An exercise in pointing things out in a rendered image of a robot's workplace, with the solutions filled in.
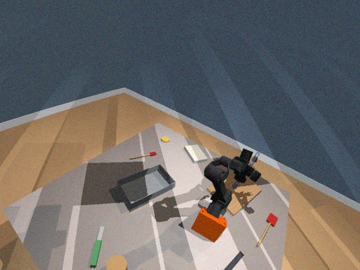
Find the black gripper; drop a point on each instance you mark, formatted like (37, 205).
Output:
(253, 173)

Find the orange round disc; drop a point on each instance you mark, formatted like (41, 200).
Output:
(117, 262)

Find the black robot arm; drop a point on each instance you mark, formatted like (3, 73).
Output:
(223, 196)

